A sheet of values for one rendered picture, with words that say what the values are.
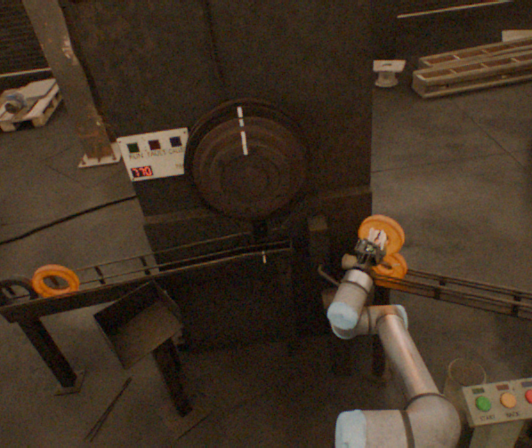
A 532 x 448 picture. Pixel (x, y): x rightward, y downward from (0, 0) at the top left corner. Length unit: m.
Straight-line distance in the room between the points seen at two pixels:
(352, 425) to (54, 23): 3.84
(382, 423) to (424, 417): 0.09
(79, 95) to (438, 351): 3.52
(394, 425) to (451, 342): 1.51
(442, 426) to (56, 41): 3.95
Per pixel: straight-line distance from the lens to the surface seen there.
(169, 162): 1.76
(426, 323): 2.53
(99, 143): 4.56
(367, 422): 0.99
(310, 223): 1.82
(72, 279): 2.07
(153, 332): 1.82
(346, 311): 1.36
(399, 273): 1.75
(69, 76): 4.37
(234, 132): 1.50
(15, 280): 2.15
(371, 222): 1.55
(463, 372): 1.73
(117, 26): 1.63
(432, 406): 1.04
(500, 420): 1.59
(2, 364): 2.95
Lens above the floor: 1.91
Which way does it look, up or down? 37 degrees down
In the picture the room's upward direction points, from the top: 9 degrees counter-clockwise
